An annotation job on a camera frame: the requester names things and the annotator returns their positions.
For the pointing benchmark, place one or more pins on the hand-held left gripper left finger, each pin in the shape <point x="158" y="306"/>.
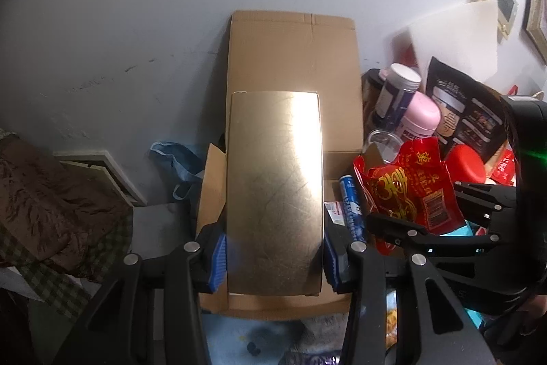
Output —
<point x="218" y="262"/>

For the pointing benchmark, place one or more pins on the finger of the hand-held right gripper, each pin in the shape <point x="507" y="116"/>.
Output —
<point x="410" y="234"/>
<point x="487" y="198"/>

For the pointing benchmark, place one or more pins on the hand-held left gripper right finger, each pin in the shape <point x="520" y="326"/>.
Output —
<point x="331" y="262"/>

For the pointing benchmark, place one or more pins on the red packet gold print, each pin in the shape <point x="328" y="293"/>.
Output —
<point x="410" y="185"/>

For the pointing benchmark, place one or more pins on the red silver snack packet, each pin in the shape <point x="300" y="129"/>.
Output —
<point x="335" y="211"/>

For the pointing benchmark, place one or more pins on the gold box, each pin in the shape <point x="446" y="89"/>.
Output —
<point x="273" y="185"/>

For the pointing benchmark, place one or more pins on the white purple snack packet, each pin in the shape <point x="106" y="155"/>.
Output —
<point x="307" y="358"/>

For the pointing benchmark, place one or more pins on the brown cardboard box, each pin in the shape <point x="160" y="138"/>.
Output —
<point x="290" y="53"/>

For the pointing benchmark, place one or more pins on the red snack bag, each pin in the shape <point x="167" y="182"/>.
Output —
<point x="504" y="168"/>

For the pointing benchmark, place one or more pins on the red lid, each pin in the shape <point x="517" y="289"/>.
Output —
<point x="466" y="164"/>

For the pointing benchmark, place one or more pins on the teal box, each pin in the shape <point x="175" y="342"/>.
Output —
<point x="461" y="231"/>

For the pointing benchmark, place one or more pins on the blue can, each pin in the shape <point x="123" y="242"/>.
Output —
<point x="352" y="202"/>

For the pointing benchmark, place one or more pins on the light blue floral sheet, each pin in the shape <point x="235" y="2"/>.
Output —
<point x="256" y="337"/>

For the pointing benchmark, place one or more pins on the orange snack packet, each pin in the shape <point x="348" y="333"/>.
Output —
<point x="391" y="322"/>

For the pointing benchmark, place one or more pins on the black printed package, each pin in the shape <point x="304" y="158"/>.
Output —
<point x="466" y="108"/>

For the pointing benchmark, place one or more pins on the clear plastic cup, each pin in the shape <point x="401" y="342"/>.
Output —
<point x="384" y="145"/>

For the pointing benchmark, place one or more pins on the pink canister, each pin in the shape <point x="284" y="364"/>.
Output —
<point x="421" y="117"/>

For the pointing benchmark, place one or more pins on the blue face mask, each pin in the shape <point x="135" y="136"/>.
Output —
<point x="179" y="159"/>

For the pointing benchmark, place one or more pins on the purple canister white lid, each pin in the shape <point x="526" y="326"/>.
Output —
<point x="395" y="100"/>

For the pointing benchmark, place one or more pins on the green checked cloth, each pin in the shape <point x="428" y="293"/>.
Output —
<point x="55" y="283"/>

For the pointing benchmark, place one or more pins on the white foam board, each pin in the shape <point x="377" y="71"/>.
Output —
<point x="457" y="35"/>

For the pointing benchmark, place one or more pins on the brown cloth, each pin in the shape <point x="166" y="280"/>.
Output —
<point x="47" y="198"/>

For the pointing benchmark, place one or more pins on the white wooden frame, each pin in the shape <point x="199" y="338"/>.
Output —
<point x="107" y="172"/>

